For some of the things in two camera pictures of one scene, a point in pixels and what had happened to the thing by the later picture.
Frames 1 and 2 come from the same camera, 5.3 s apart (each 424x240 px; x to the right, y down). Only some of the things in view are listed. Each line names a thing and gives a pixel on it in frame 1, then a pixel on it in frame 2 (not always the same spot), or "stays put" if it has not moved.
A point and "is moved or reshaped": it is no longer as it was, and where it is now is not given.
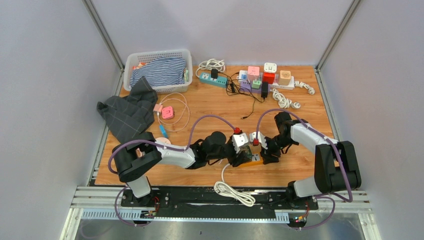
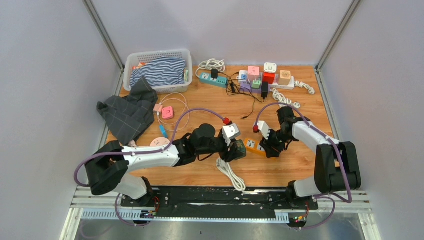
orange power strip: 256,159 is moved or reshaped
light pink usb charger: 158,107 stays put
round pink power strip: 163,139 stays put
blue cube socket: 163,131 stays put
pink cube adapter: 167,112 stays put
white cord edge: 224,188 -> 238,183
